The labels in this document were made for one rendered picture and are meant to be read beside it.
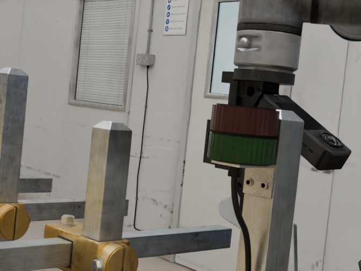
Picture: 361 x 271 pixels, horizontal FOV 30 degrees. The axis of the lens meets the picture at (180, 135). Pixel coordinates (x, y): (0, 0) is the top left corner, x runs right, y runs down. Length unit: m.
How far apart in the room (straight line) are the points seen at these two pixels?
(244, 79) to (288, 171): 0.17
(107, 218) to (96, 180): 0.05
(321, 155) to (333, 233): 3.13
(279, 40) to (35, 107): 5.91
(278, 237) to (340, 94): 3.21
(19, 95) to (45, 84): 5.45
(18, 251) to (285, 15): 0.40
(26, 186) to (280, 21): 0.77
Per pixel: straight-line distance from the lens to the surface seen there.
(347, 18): 0.78
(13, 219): 1.00
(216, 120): 0.58
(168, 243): 0.95
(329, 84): 3.88
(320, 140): 0.72
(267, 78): 0.76
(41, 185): 1.40
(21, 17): 7.05
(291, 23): 0.77
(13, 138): 1.02
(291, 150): 0.63
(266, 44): 0.76
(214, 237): 1.01
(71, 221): 0.89
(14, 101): 1.01
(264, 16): 0.76
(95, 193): 0.81
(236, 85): 0.80
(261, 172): 0.62
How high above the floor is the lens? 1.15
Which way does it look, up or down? 3 degrees down
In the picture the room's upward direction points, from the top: 6 degrees clockwise
